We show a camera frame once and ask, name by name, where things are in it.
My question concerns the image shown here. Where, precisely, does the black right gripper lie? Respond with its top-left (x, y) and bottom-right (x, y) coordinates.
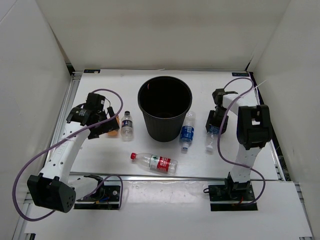
top-left (205, 107), bottom-right (229, 136)

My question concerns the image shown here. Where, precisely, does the clear bottle white cap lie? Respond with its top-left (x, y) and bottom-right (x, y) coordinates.
top-left (205, 126), bottom-right (220, 153)

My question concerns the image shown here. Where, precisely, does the orange object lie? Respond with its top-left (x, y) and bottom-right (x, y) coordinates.
top-left (107, 116), bottom-right (120, 138)

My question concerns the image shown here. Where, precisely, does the small clear bottle dark label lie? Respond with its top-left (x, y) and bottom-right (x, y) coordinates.
top-left (120, 110), bottom-right (133, 142)

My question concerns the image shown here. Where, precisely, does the clear bottle blue label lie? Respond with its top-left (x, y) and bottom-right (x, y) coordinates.
top-left (179, 111), bottom-right (196, 153)

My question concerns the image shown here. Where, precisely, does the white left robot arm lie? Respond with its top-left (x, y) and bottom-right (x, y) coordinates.
top-left (27, 92), bottom-right (119, 213)

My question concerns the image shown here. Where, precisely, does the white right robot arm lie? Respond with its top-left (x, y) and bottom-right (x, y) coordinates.
top-left (205, 88), bottom-right (272, 202)

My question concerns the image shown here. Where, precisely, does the black plastic waste bin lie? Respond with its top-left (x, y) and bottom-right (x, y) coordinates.
top-left (137, 76), bottom-right (193, 142)

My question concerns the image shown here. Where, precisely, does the blue left corner label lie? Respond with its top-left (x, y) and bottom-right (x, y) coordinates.
top-left (83, 69), bottom-right (101, 74)

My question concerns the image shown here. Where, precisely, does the blue corner label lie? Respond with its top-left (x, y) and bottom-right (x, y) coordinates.
top-left (231, 72), bottom-right (250, 78)
top-left (83, 69), bottom-right (101, 74)

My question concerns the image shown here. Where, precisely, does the blue right corner label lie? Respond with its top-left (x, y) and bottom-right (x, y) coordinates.
top-left (231, 72), bottom-right (250, 78)

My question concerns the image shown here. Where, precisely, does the clear bottle red label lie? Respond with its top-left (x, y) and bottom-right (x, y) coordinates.
top-left (130, 152), bottom-right (178, 174)

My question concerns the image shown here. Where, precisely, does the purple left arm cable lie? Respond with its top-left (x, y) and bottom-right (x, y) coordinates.
top-left (11, 88), bottom-right (124, 222)

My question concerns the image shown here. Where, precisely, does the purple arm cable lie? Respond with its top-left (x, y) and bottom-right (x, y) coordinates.
top-left (216, 76), bottom-right (267, 206)
top-left (11, 88), bottom-right (124, 222)

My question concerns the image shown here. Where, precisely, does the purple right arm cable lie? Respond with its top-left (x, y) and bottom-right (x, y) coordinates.
top-left (216, 76), bottom-right (267, 206)

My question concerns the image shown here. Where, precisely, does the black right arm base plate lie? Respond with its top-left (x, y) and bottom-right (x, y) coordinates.
top-left (203, 183), bottom-right (258, 212)

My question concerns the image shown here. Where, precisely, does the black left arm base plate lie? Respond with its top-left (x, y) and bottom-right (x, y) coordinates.
top-left (73, 180), bottom-right (123, 211)

